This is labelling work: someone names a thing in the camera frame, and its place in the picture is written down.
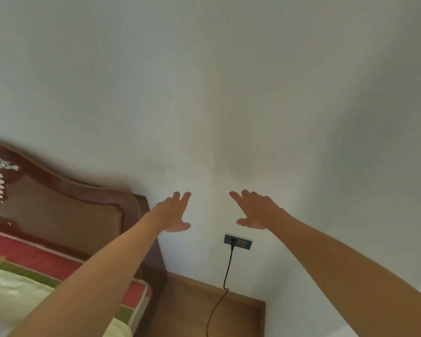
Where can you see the person's left forearm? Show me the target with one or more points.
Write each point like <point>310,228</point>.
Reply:
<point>91,277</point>

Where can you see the person's right forearm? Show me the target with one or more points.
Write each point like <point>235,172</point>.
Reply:
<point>354,277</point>

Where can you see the person's left hand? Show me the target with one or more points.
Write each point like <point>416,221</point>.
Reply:
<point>170,214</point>

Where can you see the brown carved bed headboard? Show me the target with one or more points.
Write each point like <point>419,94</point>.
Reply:
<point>56,214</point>

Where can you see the person's right hand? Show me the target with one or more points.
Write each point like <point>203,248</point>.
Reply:
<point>259,210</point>

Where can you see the grey wall socket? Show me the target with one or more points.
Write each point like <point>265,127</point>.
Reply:
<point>243,242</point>

